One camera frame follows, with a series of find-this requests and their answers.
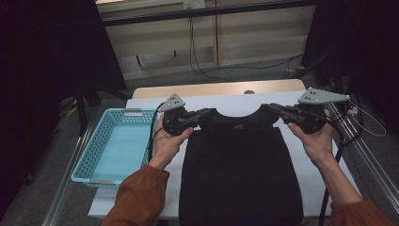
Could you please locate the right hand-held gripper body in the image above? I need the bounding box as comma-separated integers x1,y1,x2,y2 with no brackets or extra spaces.
280,87,351,135

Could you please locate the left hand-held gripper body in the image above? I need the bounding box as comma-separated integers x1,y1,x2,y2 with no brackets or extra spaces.
157,92,201,137

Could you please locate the light blue plastic basket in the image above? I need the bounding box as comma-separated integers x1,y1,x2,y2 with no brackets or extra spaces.
71,107,158,188

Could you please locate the black shirt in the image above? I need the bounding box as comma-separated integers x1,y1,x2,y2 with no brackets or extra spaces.
178,105,305,226

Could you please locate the person's left hand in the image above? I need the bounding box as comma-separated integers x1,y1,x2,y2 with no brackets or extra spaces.
149,117,195,171

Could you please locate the person's right hand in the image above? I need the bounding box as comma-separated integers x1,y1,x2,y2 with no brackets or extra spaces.
287,109,337,168

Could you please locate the black stand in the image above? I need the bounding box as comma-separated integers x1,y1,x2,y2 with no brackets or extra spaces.
74,78,133,137
288,51,346,107

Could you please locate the beige cabinet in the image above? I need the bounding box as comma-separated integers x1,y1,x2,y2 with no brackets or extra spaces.
95,0,316,81

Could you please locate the black curtain behind stand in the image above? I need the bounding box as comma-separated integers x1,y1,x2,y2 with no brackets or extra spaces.
302,0,399,130

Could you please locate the black horizontal bar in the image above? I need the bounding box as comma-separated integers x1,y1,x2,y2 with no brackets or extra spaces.
102,0,316,27

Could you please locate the large black curtain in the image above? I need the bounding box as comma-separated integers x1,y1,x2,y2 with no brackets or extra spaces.
0,0,128,215

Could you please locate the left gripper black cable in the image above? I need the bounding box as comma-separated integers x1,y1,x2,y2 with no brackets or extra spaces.
147,102,167,163

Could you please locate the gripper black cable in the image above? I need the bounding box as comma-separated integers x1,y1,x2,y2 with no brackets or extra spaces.
147,102,167,163
318,112,359,226

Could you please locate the black floor cable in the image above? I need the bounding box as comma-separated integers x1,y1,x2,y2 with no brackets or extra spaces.
327,90,365,149

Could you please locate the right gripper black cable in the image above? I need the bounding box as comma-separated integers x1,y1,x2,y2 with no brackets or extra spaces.
318,112,359,226

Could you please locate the white floor cable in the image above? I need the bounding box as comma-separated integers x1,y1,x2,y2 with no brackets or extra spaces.
347,99,388,138

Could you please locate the black hanging cable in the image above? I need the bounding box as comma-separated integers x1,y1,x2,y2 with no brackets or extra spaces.
187,17,304,83

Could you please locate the long aluminium floor rail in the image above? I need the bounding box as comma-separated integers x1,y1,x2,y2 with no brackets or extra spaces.
319,84,399,205
41,123,95,226

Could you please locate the white wall socket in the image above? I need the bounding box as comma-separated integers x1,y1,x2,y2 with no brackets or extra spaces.
183,0,205,9

